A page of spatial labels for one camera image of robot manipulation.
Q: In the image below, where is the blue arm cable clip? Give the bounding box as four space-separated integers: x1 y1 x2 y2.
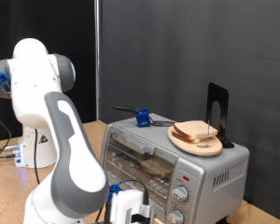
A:
0 71 13 95

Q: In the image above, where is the thin metal pin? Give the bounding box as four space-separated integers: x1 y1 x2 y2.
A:
206 119 211 147

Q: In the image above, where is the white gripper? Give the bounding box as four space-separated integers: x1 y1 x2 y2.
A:
110 189 146 224

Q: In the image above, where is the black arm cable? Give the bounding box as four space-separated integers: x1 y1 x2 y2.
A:
0 80 150 224

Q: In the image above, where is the thick white bread slice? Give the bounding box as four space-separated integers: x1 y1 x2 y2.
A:
139 158 174 179

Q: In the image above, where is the vertical metal pole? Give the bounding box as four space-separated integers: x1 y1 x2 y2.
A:
94 0 102 121

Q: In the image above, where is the silver oven knob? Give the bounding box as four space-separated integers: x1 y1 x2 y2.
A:
172 185 190 203
167 209 186 224

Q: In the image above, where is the black metal bookend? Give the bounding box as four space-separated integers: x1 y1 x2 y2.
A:
205 82 235 149

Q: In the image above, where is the silver toaster oven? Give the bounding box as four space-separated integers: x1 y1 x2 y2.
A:
99 112 250 224

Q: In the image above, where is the thin white bread slice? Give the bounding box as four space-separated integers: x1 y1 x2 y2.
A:
171 130 202 145
173 120 219 140

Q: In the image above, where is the round wooden board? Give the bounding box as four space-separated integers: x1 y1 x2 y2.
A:
167 125 224 158

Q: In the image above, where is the spatula with blue grip block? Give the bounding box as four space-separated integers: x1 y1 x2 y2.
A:
113 105 177 129

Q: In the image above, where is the blue gripper cable clip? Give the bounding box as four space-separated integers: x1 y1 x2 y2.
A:
107 183 124 202

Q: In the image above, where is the oven wire rack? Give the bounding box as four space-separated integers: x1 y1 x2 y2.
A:
105 151 175 206

